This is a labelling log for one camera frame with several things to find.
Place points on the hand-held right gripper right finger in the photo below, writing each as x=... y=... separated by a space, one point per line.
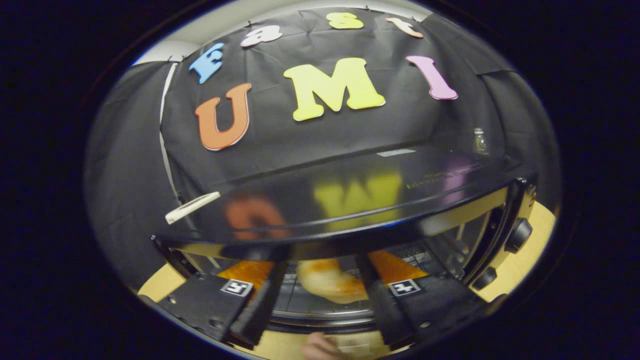
x=385 y=310

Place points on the white toaster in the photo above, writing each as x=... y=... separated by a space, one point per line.
x=192 y=207

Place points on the clear plastic bottle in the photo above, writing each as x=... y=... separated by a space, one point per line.
x=480 y=142

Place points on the black electric oven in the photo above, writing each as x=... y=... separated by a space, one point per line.
x=350 y=205

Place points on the golden bread piece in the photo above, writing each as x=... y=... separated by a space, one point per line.
x=330 y=285

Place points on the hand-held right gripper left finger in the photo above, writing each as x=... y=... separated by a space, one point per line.
x=260 y=310

